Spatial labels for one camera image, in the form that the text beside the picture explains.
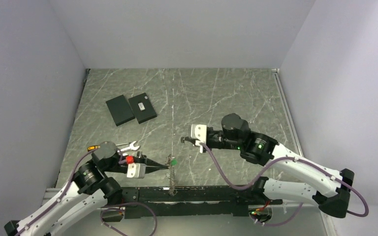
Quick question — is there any black box lid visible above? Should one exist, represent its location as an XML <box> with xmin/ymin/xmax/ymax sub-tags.
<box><xmin>105</xmin><ymin>95</ymin><xmax>135</xmax><ymax>126</ymax></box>

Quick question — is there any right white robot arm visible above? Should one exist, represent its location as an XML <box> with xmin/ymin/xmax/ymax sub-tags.
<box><xmin>181</xmin><ymin>113</ymin><xmax>354</xmax><ymax>218</ymax></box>

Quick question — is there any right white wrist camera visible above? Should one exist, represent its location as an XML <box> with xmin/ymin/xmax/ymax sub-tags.
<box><xmin>189</xmin><ymin>124</ymin><xmax>207</xmax><ymax>153</ymax></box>

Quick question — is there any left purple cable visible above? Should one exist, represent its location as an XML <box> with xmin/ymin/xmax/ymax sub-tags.
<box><xmin>14</xmin><ymin>148</ymin><xmax>158</xmax><ymax>236</ymax></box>

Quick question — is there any aluminium frame rail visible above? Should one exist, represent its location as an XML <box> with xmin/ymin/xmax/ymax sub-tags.
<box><xmin>272</xmin><ymin>68</ymin><xmax>328</xmax><ymax>207</ymax></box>

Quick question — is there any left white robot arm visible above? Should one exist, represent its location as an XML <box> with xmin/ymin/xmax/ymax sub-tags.
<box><xmin>4</xmin><ymin>142</ymin><xmax>169</xmax><ymax>236</ymax></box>

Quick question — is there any silver wrench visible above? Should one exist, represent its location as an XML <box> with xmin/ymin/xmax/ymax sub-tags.
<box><xmin>116</xmin><ymin>141</ymin><xmax>140</xmax><ymax>152</ymax></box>

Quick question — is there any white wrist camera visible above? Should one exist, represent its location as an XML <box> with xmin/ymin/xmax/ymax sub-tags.
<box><xmin>126</xmin><ymin>163</ymin><xmax>147</xmax><ymax>179</ymax></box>
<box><xmin>189</xmin><ymin>124</ymin><xmax>207</xmax><ymax>153</ymax></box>

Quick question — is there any black box with label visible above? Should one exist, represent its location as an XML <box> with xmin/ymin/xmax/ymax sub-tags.
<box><xmin>128</xmin><ymin>93</ymin><xmax>157</xmax><ymax>124</ymax></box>

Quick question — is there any silver keyring chain with keys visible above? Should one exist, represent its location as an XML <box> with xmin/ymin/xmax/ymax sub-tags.
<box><xmin>164</xmin><ymin>154</ymin><xmax>178</xmax><ymax>197</ymax></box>

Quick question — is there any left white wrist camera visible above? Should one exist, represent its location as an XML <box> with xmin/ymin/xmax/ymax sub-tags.
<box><xmin>126</xmin><ymin>163</ymin><xmax>147</xmax><ymax>179</ymax></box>

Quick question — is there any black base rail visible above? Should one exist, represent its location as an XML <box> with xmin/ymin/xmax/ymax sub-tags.
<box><xmin>107</xmin><ymin>185</ymin><xmax>283</xmax><ymax>219</ymax></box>

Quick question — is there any yellow handled screwdriver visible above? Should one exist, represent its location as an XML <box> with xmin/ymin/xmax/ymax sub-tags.
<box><xmin>87</xmin><ymin>145</ymin><xmax>99</xmax><ymax>152</ymax></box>

